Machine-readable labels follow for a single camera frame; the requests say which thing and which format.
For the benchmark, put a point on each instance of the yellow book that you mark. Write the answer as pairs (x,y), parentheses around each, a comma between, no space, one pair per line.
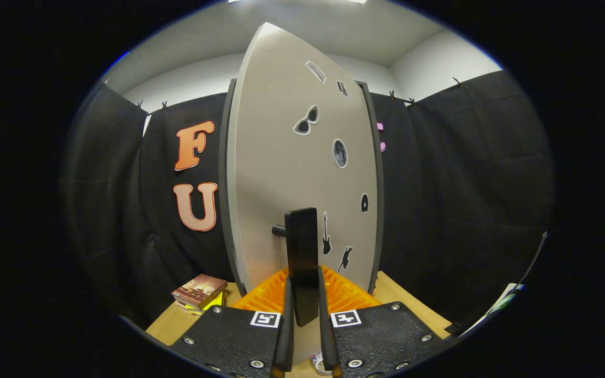
(216,303)

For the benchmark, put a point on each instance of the beige shoe cabinet door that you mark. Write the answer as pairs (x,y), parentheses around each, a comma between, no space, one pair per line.
(271,157)

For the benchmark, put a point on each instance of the black backdrop cloth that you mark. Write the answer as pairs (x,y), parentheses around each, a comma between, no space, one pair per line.
(465,184)

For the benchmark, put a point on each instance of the grey shoe cabinet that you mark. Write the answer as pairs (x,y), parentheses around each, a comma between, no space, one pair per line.
(222,173)

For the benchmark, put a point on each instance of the row of black cloth clips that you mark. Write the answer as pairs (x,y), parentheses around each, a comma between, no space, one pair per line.
(392,96)

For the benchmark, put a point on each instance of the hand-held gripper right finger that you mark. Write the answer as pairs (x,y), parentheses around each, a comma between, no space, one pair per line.
(381,341)

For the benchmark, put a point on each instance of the brown book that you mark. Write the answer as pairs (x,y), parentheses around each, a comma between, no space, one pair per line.
(200,289)

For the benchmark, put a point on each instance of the orange and white book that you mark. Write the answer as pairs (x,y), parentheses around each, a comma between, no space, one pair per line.
(187,308)

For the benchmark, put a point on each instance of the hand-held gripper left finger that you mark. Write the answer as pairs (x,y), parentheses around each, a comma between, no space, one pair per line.
(229,341)

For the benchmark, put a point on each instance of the white canvas shoe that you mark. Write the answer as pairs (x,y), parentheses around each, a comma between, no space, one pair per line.
(316,361)

